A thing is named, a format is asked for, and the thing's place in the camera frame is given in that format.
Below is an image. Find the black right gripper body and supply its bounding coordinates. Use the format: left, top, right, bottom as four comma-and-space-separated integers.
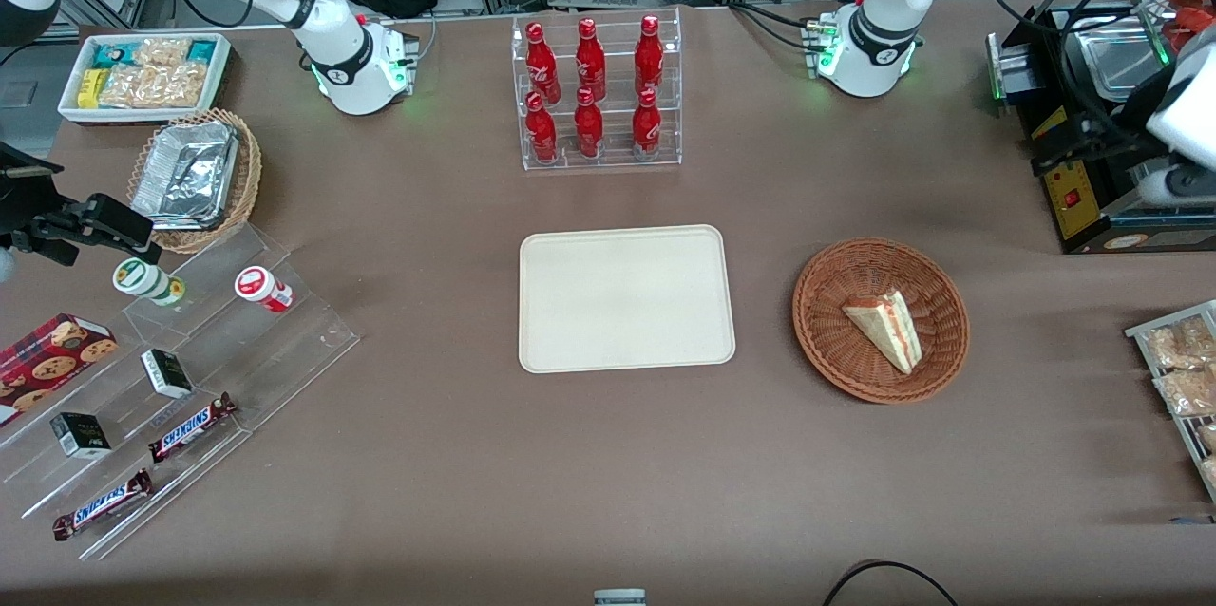
0, 142, 64, 237

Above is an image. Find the triangular sandwich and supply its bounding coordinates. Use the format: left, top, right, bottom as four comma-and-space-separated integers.
842, 290, 924, 375

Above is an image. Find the aluminium foil tray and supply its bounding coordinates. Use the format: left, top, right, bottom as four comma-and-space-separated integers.
130, 121, 240, 231

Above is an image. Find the oval light wicker basket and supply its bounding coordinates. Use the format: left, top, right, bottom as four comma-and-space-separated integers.
126, 107, 263, 255

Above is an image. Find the round brown wicker basket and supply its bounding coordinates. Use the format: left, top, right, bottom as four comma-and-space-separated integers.
791, 237, 972, 406

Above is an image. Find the cream rectangular tray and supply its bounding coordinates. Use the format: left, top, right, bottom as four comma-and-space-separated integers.
518, 224, 738, 375

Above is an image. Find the green and white cup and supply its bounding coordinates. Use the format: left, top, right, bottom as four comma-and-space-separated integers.
112, 256, 187, 308

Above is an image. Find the red tartan cookie box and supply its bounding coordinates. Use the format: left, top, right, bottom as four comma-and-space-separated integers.
0, 312, 119, 427

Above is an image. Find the yellow snack packet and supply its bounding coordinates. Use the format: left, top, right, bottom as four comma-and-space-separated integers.
77, 67, 112, 110

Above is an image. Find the clear cracker bag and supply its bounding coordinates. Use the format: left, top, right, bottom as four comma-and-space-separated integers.
97, 62, 209, 110
132, 36, 194, 69

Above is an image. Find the small black box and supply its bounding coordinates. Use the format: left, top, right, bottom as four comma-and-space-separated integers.
49, 411, 113, 461
140, 348, 195, 400

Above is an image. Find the red and white cup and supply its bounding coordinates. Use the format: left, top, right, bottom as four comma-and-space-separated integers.
234, 265, 295, 314

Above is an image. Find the white rectangular bin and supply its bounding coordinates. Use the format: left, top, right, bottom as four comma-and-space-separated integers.
57, 32, 235, 126

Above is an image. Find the clear acrylic stepped shelf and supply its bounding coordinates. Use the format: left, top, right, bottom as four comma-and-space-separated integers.
0, 223, 361, 562

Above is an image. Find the Snickers chocolate bar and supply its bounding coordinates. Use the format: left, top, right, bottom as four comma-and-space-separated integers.
51, 468, 154, 542
147, 392, 238, 464

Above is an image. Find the red cola bottle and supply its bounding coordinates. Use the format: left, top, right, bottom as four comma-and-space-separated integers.
633, 15, 666, 99
573, 88, 606, 161
524, 92, 560, 164
575, 18, 608, 103
631, 88, 664, 161
524, 22, 562, 106

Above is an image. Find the clear acrylic bottle rack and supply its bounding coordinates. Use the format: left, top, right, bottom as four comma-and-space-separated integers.
510, 7, 684, 173

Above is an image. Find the grey wire tray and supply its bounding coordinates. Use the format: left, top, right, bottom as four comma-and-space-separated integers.
1125, 299, 1216, 503

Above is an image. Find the black cable loop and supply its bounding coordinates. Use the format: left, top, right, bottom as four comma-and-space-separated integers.
821, 559, 961, 606

